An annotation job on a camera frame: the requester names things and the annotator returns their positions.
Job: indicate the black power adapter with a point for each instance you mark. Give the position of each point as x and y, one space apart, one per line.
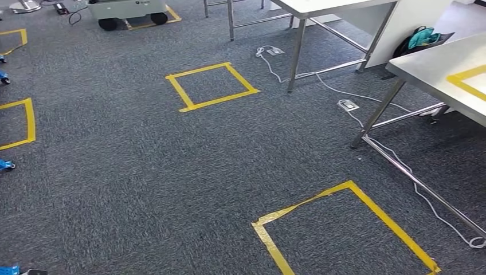
61 8

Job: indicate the teal backpack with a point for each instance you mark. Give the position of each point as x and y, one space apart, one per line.
423 38

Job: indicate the stainless steel workbench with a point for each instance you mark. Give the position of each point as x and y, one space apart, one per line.
429 64

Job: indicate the white wheeled robot cart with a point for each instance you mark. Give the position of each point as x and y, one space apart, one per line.
125 9

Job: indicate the white desk steel legs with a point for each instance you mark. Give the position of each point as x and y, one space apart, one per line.
410 22

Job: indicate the steel table frame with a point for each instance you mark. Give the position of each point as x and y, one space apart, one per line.
230 22

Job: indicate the yellow floor tape square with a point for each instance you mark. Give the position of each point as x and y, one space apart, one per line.
220 100
30 121

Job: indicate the chrome round base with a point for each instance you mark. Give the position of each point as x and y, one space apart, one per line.
24 7

